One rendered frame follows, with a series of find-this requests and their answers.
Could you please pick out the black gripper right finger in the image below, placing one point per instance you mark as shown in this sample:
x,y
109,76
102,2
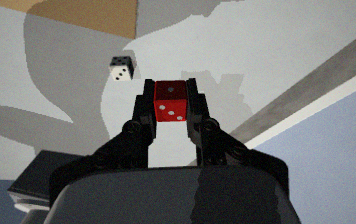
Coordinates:
x,y
220,148

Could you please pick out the white die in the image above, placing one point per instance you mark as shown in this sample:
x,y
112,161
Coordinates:
x,y
121,68

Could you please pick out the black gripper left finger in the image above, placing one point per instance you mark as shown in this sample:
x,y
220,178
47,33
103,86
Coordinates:
x,y
127,150

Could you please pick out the tan mat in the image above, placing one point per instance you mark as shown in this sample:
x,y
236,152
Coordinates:
x,y
117,17

